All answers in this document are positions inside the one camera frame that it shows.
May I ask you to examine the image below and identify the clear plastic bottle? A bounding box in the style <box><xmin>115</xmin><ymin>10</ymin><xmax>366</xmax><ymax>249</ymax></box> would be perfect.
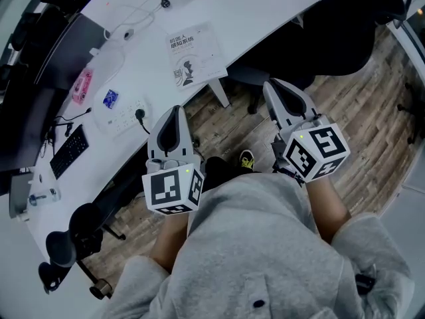
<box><xmin>27</xmin><ymin>187</ymin><xmax>62</xmax><ymax>208</ymax></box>

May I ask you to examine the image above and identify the person's black trouser leg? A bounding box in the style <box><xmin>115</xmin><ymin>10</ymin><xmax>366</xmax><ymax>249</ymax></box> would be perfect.
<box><xmin>201</xmin><ymin>156</ymin><xmax>240</xmax><ymax>193</ymax></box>

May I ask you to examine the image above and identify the thin black cable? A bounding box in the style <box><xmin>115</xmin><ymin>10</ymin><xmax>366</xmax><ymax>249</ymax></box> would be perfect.
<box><xmin>39</xmin><ymin>106</ymin><xmax>93</xmax><ymax>159</ymax></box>

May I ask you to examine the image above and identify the person's left forearm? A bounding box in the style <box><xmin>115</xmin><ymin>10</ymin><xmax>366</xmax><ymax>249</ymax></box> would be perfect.
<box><xmin>153</xmin><ymin>211</ymin><xmax>191</xmax><ymax>274</ymax></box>

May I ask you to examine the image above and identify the person's yellow black shoe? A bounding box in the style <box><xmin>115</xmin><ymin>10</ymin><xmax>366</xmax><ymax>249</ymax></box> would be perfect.
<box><xmin>239</xmin><ymin>149</ymin><xmax>256</xmax><ymax>172</ymax></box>

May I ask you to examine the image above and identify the grey box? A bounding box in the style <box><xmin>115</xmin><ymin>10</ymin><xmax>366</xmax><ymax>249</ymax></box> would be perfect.
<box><xmin>9</xmin><ymin>172</ymin><xmax>35</xmax><ymax>219</ymax></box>

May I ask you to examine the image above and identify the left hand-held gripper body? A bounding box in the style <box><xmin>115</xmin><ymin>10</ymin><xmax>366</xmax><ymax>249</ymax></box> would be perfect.
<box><xmin>141</xmin><ymin>148</ymin><xmax>205</xmax><ymax>217</ymax></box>

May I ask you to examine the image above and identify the blue patterned packet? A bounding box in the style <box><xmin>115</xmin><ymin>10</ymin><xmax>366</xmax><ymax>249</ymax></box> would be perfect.
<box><xmin>102</xmin><ymin>88</ymin><xmax>120</xmax><ymax>109</ymax></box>

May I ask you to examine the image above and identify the white adapter with cable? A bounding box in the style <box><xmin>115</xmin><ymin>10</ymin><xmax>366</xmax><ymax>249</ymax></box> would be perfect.
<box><xmin>103</xmin><ymin>0</ymin><xmax>157</xmax><ymax>86</ymax></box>

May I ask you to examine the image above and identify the white desk leg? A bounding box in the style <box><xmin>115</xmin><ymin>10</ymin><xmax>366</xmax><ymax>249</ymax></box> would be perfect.
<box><xmin>208</xmin><ymin>77</ymin><xmax>231</xmax><ymax>109</ymax></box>

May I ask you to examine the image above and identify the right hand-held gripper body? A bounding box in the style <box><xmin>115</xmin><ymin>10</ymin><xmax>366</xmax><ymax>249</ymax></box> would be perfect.
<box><xmin>271</xmin><ymin>113</ymin><xmax>351</xmax><ymax>183</ymax></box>

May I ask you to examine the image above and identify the person's grey hoodie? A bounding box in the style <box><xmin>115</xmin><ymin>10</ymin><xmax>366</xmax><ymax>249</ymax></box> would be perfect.
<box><xmin>102</xmin><ymin>172</ymin><xmax>416</xmax><ymax>319</ymax></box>

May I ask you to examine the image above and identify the black keyboard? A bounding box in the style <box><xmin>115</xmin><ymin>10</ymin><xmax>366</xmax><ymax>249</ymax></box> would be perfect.
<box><xmin>49</xmin><ymin>124</ymin><xmax>90</xmax><ymax>180</ymax></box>

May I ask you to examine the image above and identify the white paperback book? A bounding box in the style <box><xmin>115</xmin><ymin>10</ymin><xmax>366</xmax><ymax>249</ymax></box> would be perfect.
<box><xmin>165</xmin><ymin>21</ymin><xmax>229</xmax><ymax>92</ymax></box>

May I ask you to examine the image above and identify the white power strip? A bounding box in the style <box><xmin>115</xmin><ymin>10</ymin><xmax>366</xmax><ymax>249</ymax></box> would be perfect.
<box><xmin>92</xmin><ymin>94</ymin><xmax>154</xmax><ymax>140</ymax></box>

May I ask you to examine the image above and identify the pink packet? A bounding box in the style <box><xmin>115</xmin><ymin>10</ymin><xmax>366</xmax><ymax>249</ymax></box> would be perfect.
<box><xmin>72</xmin><ymin>68</ymin><xmax>94</xmax><ymax>104</ymax></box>

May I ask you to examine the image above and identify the black plug with cable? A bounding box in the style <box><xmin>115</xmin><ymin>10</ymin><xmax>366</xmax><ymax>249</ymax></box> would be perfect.
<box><xmin>134</xmin><ymin>108</ymin><xmax>152</xmax><ymax>135</ymax></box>

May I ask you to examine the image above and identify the person's right forearm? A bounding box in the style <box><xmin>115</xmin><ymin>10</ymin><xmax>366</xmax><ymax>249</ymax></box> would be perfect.
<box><xmin>303</xmin><ymin>177</ymin><xmax>353</xmax><ymax>245</ymax></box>

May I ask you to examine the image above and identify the black office chair with armrests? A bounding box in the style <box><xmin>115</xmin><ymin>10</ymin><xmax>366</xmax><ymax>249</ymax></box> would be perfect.
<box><xmin>37</xmin><ymin>174</ymin><xmax>133</xmax><ymax>301</ymax></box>

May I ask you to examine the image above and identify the black computer monitor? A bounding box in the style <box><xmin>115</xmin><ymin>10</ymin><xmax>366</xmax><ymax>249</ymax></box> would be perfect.
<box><xmin>35</xmin><ymin>13</ymin><xmax>108</xmax><ymax>91</ymax></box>
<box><xmin>0</xmin><ymin>64</ymin><xmax>59</xmax><ymax>173</ymax></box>

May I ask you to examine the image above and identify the black chair wheel base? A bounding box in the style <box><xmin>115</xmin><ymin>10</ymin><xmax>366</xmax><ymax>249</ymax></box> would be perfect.
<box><xmin>396</xmin><ymin>81</ymin><xmax>425</xmax><ymax>146</ymax></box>

